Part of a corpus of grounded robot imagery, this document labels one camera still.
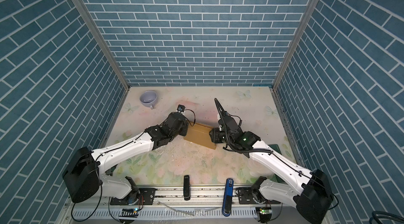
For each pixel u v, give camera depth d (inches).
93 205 42.1
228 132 22.7
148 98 43.4
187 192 28.0
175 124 24.4
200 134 31.3
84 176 16.0
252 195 26.1
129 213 28.4
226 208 26.7
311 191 15.2
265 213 29.0
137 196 26.3
